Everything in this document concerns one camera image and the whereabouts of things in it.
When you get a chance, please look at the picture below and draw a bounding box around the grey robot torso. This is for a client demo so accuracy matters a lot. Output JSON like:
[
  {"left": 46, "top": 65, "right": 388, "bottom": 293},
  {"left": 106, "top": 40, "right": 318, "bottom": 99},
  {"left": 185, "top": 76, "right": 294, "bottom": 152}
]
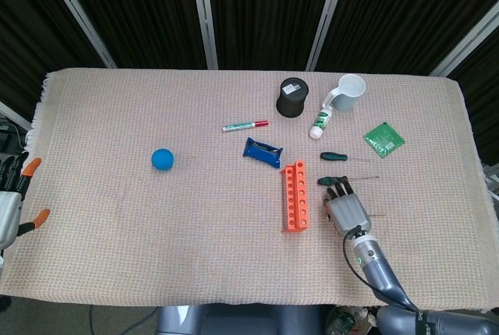
[{"left": 155, "top": 303, "right": 328, "bottom": 335}]

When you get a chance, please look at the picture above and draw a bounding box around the small green black screwdriver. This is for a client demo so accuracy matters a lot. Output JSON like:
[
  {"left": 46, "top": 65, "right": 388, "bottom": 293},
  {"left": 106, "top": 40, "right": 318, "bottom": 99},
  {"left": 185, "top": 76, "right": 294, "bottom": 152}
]
[{"left": 320, "top": 151, "right": 370, "bottom": 163}]

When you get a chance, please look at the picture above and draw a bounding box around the white metal bracket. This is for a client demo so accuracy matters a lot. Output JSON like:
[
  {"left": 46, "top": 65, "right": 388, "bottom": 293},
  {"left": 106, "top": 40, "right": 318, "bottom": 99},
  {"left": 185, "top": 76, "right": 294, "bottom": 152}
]
[{"left": 483, "top": 163, "right": 499, "bottom": 196}]

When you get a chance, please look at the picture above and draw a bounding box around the white green glue bottle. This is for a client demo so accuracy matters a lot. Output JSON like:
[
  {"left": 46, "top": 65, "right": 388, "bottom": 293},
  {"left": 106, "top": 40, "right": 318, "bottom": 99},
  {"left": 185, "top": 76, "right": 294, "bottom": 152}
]
[{"left": 309, "top": 104, "right": 333, "bottom": 140}]

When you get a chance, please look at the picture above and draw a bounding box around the rubbish bag with bottles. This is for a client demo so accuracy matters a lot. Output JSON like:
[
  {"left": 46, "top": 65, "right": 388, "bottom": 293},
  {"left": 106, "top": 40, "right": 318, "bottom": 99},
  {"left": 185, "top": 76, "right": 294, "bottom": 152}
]
[{"left": 325, "top": 305, "right": 377, "bottom": 335}]

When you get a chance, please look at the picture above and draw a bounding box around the black mesh pen cup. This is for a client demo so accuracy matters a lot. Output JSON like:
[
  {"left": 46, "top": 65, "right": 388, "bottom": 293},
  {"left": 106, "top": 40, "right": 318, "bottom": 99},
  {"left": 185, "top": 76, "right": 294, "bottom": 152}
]
[{"left": 275, "top": 76, "right": 310, "bottom": 118}]

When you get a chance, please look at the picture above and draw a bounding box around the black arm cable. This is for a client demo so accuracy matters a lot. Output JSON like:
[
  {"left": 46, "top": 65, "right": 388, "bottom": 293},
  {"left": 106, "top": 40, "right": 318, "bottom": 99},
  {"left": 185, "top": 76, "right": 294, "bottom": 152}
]
[{"left": 342, "top": 224, "right": 420, "bottom": 311}]

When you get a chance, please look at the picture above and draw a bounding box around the orange tool rack with holes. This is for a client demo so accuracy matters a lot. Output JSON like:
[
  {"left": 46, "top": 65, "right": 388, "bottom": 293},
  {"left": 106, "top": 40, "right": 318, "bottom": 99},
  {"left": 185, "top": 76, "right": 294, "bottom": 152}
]
[{"left": 279, "top": 160, "right": 312, "bottom": 235}]

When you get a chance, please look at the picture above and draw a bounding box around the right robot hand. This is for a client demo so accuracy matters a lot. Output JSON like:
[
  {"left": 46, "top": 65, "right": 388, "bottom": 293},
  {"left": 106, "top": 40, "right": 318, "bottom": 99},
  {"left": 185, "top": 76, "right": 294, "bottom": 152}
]
[{"left": 322, "top": 178, "right": 372, "bottom": 238}]

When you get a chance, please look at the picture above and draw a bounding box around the white screen frame post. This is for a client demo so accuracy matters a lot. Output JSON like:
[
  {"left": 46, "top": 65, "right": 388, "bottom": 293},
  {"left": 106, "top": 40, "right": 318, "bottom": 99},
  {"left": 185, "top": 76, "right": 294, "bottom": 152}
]
[
  {"left": 37, "top": 0, "right": 118, "bottom": 69},
  {"left": 305, "top": 0, "right": 352, "bottom": 72},
  {"left": 189, "top": 0, "right": 219, "bottom": 70},
  {"left": 0, "top": 100, "right": 32, "bottom": 132},
  {"left": 428, "top": 0, "right": 499, "bottom": 78}
]

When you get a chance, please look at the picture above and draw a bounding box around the white mug with handle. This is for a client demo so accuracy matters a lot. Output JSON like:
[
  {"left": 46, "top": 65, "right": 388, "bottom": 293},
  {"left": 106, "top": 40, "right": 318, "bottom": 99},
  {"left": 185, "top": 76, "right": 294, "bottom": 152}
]
[{"left": 320, "top": 73, "right": 366, "bottom": 112}]

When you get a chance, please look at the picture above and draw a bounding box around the large green black screwdriver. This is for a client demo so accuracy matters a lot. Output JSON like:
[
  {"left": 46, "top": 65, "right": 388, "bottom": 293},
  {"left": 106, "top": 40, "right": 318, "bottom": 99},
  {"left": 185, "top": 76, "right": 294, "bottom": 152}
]
[{"left": 317, "top": 175, "right": 381, "bottom": 187}]

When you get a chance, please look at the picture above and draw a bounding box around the black equipment with cables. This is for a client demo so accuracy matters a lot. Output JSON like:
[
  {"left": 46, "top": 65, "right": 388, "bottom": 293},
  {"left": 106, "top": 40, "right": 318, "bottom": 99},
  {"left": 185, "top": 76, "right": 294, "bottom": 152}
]
[{"left": 0, "top": 116, "right": 24, "bottom": 153}]

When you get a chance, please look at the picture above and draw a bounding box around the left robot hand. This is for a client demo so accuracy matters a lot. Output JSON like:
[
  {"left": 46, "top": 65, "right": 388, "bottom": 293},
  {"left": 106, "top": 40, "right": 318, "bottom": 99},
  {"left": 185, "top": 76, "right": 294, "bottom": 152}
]
[{"left": 0, "top": 155, "right": 51, "bottom": 250}]

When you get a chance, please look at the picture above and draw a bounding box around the blue plastic packet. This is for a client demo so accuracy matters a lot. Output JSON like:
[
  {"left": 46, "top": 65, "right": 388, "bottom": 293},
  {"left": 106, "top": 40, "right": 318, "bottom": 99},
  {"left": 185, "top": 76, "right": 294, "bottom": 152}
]
[{"left": 242, "top": 136, "right": 285, "bottom": 169}]

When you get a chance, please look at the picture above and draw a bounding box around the green foil packet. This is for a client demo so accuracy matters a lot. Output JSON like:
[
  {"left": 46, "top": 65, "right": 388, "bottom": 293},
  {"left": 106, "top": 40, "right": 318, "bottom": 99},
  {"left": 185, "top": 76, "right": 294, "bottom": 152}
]
[{"left": 363, "top": 121, "right": 405, "bottom": 160}]

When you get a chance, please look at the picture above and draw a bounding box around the beige woven tablecloth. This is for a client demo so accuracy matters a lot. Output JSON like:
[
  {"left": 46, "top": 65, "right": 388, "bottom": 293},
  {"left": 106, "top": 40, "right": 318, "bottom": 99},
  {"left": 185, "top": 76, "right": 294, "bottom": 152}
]
[{"left": 0, "top": 68, "right": 499, "bottom": 311}]

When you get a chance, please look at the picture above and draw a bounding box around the blue ball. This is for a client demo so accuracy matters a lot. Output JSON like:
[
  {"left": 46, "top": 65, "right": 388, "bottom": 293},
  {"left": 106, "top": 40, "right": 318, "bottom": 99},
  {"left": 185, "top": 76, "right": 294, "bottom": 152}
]
[{"left": 150, "top": 148, "right": 175, "bottom": 171}]

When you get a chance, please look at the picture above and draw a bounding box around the white marker with red cap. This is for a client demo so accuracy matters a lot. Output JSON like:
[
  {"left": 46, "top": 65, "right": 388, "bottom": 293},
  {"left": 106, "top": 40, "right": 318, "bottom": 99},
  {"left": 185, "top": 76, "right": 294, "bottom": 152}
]
[{"left": 221, "top": 119, "right": 270, "bottom": 133}]

